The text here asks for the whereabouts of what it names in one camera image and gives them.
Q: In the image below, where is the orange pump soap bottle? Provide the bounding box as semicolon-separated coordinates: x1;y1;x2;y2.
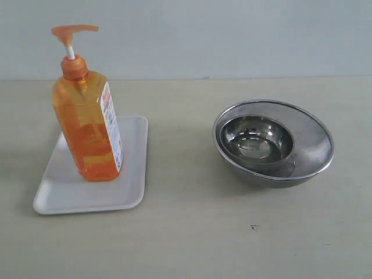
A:
51;24;123;182

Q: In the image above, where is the small stainless steel bowl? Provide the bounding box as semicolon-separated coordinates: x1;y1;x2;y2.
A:
217;115;295;171

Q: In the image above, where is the white rectangular foam tray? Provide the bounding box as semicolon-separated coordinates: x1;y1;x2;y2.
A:
33;116;148;215

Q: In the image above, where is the steel mesh colander bowl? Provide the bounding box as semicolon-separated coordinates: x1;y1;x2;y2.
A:
213;99;334;188

